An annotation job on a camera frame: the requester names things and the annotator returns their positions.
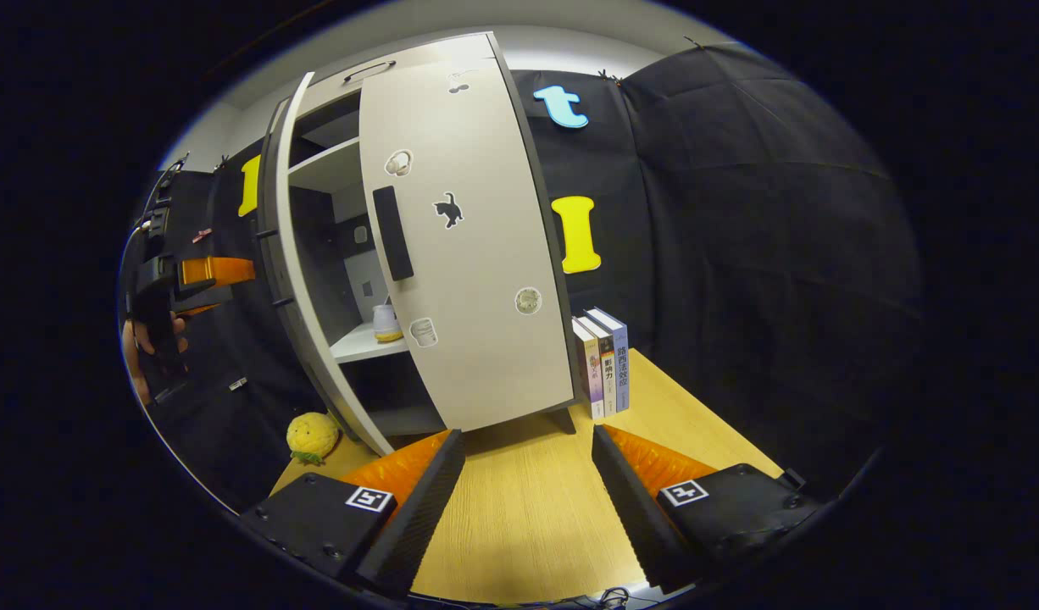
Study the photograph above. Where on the white purple book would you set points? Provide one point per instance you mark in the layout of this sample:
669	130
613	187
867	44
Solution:
589	373

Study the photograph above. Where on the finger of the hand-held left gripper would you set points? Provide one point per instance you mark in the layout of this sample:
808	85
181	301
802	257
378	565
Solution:
199	310
219	271

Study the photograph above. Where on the white shoe cabinet door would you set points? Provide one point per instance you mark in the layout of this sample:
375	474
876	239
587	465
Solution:
291	280
486	296

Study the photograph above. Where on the white shoe cabinet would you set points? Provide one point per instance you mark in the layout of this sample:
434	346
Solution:
354	343

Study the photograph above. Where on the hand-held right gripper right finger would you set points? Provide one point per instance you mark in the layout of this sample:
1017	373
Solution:
634	517

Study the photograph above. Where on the black backdrop cloth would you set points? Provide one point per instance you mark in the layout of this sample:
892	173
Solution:
740	254

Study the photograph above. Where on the grey blue book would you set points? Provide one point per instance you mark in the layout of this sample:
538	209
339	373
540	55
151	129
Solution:
623	364

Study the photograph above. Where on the dark spine book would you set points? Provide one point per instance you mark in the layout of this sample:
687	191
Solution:
608	373

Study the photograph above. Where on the white cabinet drawer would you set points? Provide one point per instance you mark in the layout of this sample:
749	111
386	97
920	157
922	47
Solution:
409	61

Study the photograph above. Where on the red cloth clip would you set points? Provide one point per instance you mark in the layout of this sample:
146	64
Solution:
202	235

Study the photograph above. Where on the yellow pineapple plush toy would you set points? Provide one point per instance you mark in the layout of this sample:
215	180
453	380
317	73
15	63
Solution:
312	435

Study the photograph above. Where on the white canvas shoe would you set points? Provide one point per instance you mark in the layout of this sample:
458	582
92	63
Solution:
387	322

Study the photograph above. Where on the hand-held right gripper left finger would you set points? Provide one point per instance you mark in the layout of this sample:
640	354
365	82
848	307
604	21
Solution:
418	525

